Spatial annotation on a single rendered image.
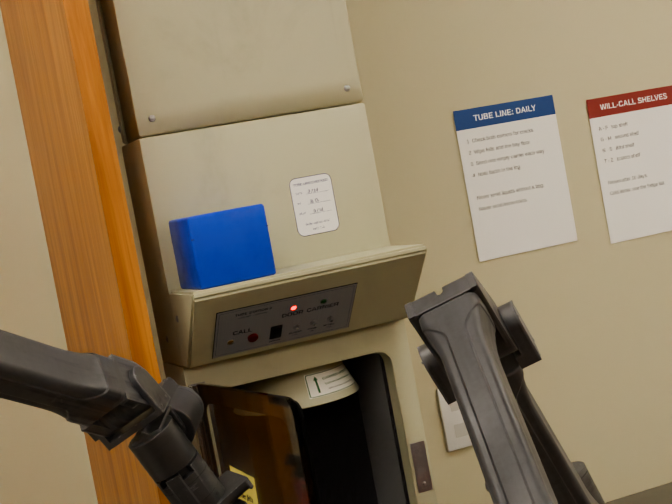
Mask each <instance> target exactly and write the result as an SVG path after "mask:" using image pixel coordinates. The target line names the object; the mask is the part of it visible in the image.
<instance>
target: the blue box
mask: <svg viewBox="0 0 672 504"><path fill-rule="evenodd" d="M169 228H170V234H171V239H172V244H173V249H174V254H175V260H176V265H177V270H178V275H179V281H180V286H181V288H182V289H198V290H204V289H209V288H214V287H218V286H223V285H228V284H233V283H238V282H242V281H247V280H252V279H257V278H262V277H266V276H271V275H275V274H276V268H275V263H274V257H273V252H272V247H271V241H270V236H269V231H268V225H267V220H266V215H265V209H264V205H263V204H256V205H250V206H245V207H239V208H234V209H228V210H223V211H217V212H212V213H207V214H201V215H196V216H191V217H185V218H180V219H174V220H170V221H169Z"/></svg>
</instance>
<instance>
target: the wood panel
mask: <svg viewBox="0 0 672 504"><path fill-rule="evenodd" d="M0 8H1V13H2V19H3V24H4V29H5V34H6V39H7V44H8V49H9V54H10V59H11V64H12V69H13V74H14V79H15V85H16V90H17V95H18V100H19V105H20V110H21V115H22V120H23V125H24V130H25V135H26V140H27V145H28V151H29V156H30V161H31V166H32V171H33V176H34V181H35V186H36V191H37V196H38V201H39V206H40V211H41V217H42V222H43V227H44V232H45V237H46V242H47V247H48V252H49V257H50V262H51V267H52V272H53V277H54V283H55V288H56V293H57V298H58V303H59V308H60V313H61V318H62V323H63V328H64V333H65V338H66V343H67V349H68V351H73V352H78V353H96V354H99V355H102V356H105V357H108V356H109V355H111V354H113V355H116V356H119V357H122V358H125V359H128V360H131V361H134V362H136V363H137V364H139V365H140V366H141V367H143V368H144V369H145V370H147V371H148V373H149V374H150V375H151V376H152V377H153V378H154V379H155V380H156V382H157V383H158V384H159V383H161V377H160V372H159V367H158V362H157V356H156V351H155V346H154V341H153V336H152V331H151V325H150V320H149V315H148V310H147V305H146V299H145V294H144V289H143V284H142V279H141V274H140V268H139V263H138V258H137V253H136V248H135V243H134V237H133V232H132V227H131V222H130V217H129V211H128V206H127V201H126V196H125V191H124V186H123V180H122V175H121V170H120V165H119V160H118V155H117V149H116V144H115V139H114V134H113V129H112V123H111V118H110V113H109V108H108V103H107V98H106V92H105V87H104V82H103V77H102V72H101V67H100V61H99V56H98V51H97V46H96V41H95V36H94V30H93V25H92V20H91V15H90V10H89V4H88V0H0ZM136 433H137V432H136ZM136 433H134V434H133V435H131V436H130V437H129V438H127V439H126V440H124V441H123V442H121V443H120V444H119V445H117V446H116V447H114V448H113V449H111V450H110V451H109V450H108V449H107V448H106V447H105V445H104V444H103V443H102V442H101V441H100V440H97V441H96V442H95V441H94V440H93V439H92V438H91V436H90V435H89V434H88V433H85V432H84V435H85V440H86V445H87V450H88V455H89V460H90V465H91V470H92V475H93V481H94V486H95V491H96V496H97V501H98V504H171V503H170V502H169V500H168V499H167V498H166V496H165V495H164V494H163V492H162V491H161V490H160V488H159V487H158V486H157V484H156V483H155V482H154V480H153V479H152V478H151V476H150V475H149V474H148V473H147V471H146V470H145V469H144V467H143V466H142V465H141V463H140V462H139V461H138V459H137V458H136V457H135V455H134V454H133V453H132V451H131V450H130V449H129V447H128V446H129V443H130V441H131V440H132V438H133V437H134V436H135V435H136Z"/></svg>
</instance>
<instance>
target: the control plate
mask: <svg viewBox="0 0 672 504"><path fill-rule="evenodd" d="M357 283H358V282H357ZM357 283H353V284H348V285H344V286H339V287H334V288H330V289H325V290H320V291H316V292H311V293H307V294H302V295H297V296H293V297H288V298H284V299H279V300H274V301H270V302H265V303H261V304H256V305H251V306H247V307H242V308H237V309H233V310H228V311H224V312H219V313H216V322H215V333H214V344H213V354H212V359H213V358H217V357H222V356H226V355H230V354H235V353H239V352H243V351H248V350H252V349H256V348H261V347H265V346H269V345H274V344H278V343H282V342H287V341H291V340H295V339H300V338H304V337H308V336H313V335H317V334H321V333H326V332H330V331H334V330H339V329H343V328H347V327H349V322H350V317H351V312H352V307H353V303H354V298H355V293H356V288H357ZM324 298H327V299H328V301H327V303H325V304H321V303H320V301H321V300H322V299H324ZM293 305H297V309H296V310H294V311H291V310H290V307H291V306H293ZM330 316H332V317H333V321H332V322H330V321H327V318H328V317H330ZM313 320H316V325H315V326H313V325H310V322H311V321H313ZM295 324H299V329H298V330H296V329H293V326H294V325H295ZM278 325H283V326H282V333H281V337H279V338H275V339H269V338H270V330H271V327H273V326H278ZM253 333H256V334H257V335H258V339H257V340H256V341H255V342H249V341H248V339H247V338H248V336H249V335H251V334H253ZM231 339H233V340H234V343H233V344H232V345H227V341H229V340H231Z"/></svg>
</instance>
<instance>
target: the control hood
mask: <svg viewBox="0 0 672 504"><path fill-rule="evenodd" d="M426 252H427V247H426V246H424V244H415V245H397V246H387V247H382V248H377V249H372V250H368V251H363V252H358V253H353V254H348V255H344V256H339V257H334V258H329V259H324V260H319V261H315V262H310V263H305V264H300V265H295V266H290V267H286V268H281V269H276V274H275V275H271V276H266V277H262V278H257V279H252V280H247V281H242V282H238V283H233V284H228V285H223V286H218V287H214V288H209V289H204V290H198V289H180V290H175V291H171V294H169V296H170V302H171V307H172V312H173V317H174V322H175V328H176V333H177V338H178V343H179V348H180V354H181V359H182V364H183V366H185V367H187V368H192V367H197V366H201V365H205V364H210V363H214V362H218V361H222V360H227V359H231V358H235V357H240V356H244V355H248V354H253V353H257V352H261V351H266V350H270V349H274V348H279V347H283V346H287V345H292V344H296V343H300V342H304V341H309V340H313V339H317V338H322V337H326V336H330V335H335V334H339V333H343V332H348V331H352V330H356V329H361V328H365V327H369V326H374V325H378V324H382V323H386V322H391V321H395V320H399V319H404V318H408V317H407V314H406V311H405V308H404V305H405V304H407V303H409V302H413V301H414V300H415V296H416V292H417V288H418V284H419V280H420V276H421V272H422V268H423V264H424V260H425V256H426ZM357 282H358V283H357ZM353 283H357V288H356V293H355V298H354V303H353V307H352V312H351V317H350V322H349V327H347V328H343V329H339V330H334V331H330V332H326V333H321V334H317V335H313V336H308V337H304V338H300V339H295V340H291V341H287V342H282V343H278V344H274V345H269V346H265V347H261V348H256V349H252V350H248V351H243V352H239V353H235V354H230V355H226V356H222V357H217V358H213V359H212V354H213V344H214V333H215V322H216V313H219V312H224V311H228V310H233V309H237V308H242V307H247V306H251V305H256V304H261V303H265V302H270V301H274V300H279V299H284V298H288V297H293V296H297V295H302V294H307V293H311V292H316V291H320V290H325V289H330V288H334V287H339V286H344V285H348V284H353Z"/></svg>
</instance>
